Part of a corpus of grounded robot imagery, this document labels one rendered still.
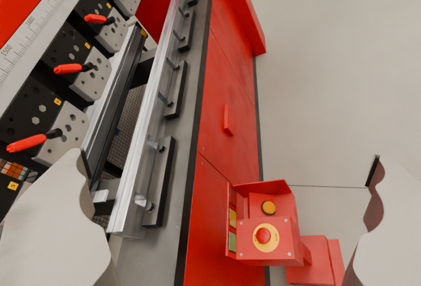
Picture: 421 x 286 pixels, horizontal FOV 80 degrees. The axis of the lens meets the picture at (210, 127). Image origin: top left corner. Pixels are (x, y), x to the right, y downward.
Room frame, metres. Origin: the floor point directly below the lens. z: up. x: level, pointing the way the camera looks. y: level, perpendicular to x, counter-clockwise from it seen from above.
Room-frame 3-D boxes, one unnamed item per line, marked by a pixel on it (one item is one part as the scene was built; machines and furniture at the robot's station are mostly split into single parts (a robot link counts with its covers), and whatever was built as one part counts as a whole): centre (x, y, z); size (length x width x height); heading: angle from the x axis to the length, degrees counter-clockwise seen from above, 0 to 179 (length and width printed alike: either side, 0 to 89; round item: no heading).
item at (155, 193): (0.56, 0.23, 0.89); 0.30 x 0.05 x 0.03; 145
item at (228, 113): (0.84, -0.10, 0.59); 0.15 x 0.02 x 0.07; 145
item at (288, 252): (0.29, 0.06, 0.75); 0.20 x 0.16 x 0.18; 145
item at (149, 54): (1.42, 0.16, 0.81); 0.64 x 0.08 x 0.14; 55
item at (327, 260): (0.27, 0.03, 0.06); 0.25 x 0.20 x 0.12; 55
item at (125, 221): (1.13, -0.10, 0.92); 1.68 x 0.06 x 0.10; 145
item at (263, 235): (0.24, 0.08, 0.79); 0.04 x 0.04 x 0.04
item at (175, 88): (0.89, 0.00, 0.89); 0.30 x 0.05 x 0.03; 145
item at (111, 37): (0.89, 0.06, 1.26); 0.15 x 0.09 x 0.17; 145
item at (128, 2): (1.06, -0.05, 1.26); 0.15 x 0.09 x 0.17; 145
